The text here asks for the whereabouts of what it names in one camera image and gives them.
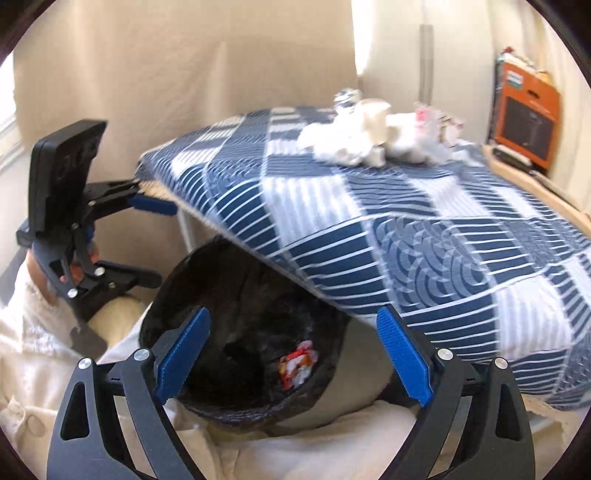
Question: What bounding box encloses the white refrigerator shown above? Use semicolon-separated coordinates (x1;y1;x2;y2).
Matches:
358;0;502;144

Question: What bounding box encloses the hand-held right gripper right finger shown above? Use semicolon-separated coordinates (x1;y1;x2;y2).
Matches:
376;305;536;480

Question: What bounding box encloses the person's left hand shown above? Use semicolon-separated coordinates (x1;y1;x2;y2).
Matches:
65;242;101;283

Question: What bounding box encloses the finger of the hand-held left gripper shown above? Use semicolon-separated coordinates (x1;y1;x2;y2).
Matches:
84;181;178;217
68;260;163;303

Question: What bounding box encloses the wooden cutting board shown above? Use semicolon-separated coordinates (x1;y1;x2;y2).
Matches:
482;143;591;223

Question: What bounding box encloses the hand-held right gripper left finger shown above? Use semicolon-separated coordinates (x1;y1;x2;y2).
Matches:
46;307;213;480

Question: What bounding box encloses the cream cloth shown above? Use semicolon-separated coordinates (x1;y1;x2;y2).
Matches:
0;295;571;480

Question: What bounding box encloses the white paper cup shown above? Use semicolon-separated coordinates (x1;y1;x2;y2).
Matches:
361;98;393;145

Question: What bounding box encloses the white cotton glove orange trim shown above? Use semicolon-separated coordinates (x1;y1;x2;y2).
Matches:
383;113;437;163

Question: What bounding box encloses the red white crumpled wrapper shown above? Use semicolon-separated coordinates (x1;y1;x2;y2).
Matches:
277;340;320;391

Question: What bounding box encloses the person's left forearm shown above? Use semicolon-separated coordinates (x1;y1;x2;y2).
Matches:
0;251;93;365

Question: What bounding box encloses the orange black cardboard box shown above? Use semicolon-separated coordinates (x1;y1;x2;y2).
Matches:
488;60;563;175

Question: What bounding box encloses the clear plastic piece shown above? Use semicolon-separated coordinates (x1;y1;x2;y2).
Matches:
333;88;364;117

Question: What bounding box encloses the stack of papers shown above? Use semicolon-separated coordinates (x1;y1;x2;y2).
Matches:
496;46;555;87

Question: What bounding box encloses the pale wrapper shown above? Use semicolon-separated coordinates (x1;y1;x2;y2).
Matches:
438;111;467;146

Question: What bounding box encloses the blue white patterned tablecloth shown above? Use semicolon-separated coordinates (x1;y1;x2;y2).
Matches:
134;106;591;411

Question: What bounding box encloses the white tissue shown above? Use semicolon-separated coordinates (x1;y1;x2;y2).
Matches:
298;121;372;168

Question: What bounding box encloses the black bag lined trash bin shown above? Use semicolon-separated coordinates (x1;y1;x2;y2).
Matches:
139;235;352;424

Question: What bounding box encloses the clear pink printed plastic wrapper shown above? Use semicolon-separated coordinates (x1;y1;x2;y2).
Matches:
413;104;445;141

